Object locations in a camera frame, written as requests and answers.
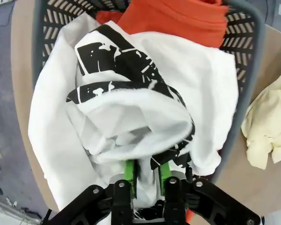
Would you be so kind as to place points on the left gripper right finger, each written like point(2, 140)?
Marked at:
point(165, 178)

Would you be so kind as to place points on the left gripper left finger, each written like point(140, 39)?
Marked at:
point(128, 173)

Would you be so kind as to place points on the white black-printed T-shirt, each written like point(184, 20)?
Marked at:
point(201, 89)

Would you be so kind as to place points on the cream garment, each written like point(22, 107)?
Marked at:
point(269, 126)

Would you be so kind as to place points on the orange garment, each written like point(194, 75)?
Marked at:
point(178, 21)

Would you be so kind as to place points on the gray perforated plastic basket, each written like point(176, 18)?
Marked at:
point(246, 47)

